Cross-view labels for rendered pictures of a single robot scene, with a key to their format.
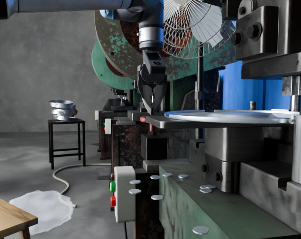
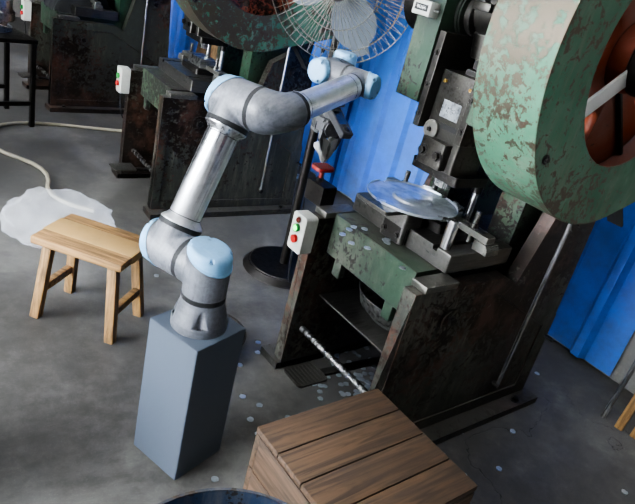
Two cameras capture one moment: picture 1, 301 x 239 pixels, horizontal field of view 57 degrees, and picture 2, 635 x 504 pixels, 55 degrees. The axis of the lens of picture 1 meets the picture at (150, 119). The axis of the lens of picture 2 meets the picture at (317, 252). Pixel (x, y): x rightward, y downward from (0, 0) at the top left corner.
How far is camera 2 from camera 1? 142 cm
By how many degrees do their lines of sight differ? 36
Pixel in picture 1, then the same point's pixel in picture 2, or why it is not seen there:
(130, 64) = (217, 20)
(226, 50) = not seen: hidden behind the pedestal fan
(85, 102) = not seen: outside the picture
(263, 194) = (422, 249)
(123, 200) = (307, 238)
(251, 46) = (431, 162)
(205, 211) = (396, 257)
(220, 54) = not seen: hidden behind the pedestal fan
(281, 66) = (443, 177)
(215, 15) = (369, 27)
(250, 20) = (435, 145)
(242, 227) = (416, 266)
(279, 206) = (430, 256)
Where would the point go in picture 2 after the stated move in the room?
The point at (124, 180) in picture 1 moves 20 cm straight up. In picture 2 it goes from (311, 224) to (325, 167)
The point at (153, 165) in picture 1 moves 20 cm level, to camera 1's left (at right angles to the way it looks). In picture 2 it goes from (330, 213) to (275, 211)
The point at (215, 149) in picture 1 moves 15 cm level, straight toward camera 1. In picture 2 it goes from (397, 219) to (412, 241)
